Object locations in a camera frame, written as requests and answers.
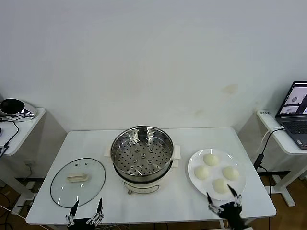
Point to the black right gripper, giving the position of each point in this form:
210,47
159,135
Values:
233,215

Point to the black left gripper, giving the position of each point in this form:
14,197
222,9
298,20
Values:
84,225

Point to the white steamed baozi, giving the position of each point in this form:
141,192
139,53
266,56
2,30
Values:
211,159
220,185
201,172
231,173

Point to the stainless steel steamer basket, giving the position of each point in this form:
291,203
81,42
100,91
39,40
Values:
144,143

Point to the white round plate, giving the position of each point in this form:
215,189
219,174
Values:
216,171

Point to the round glass pot lid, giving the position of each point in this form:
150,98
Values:
91,167

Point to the white electric cooking pot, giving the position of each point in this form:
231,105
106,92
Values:
141,188

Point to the white side table with laptop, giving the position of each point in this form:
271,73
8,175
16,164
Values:
278,140

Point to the white side table with device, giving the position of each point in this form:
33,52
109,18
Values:
26,134

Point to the small printed label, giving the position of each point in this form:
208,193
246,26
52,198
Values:
264,112

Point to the grey open laptop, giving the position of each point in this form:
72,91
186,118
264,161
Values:
295,124

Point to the silver and black device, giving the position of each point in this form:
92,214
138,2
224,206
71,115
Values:
14,105

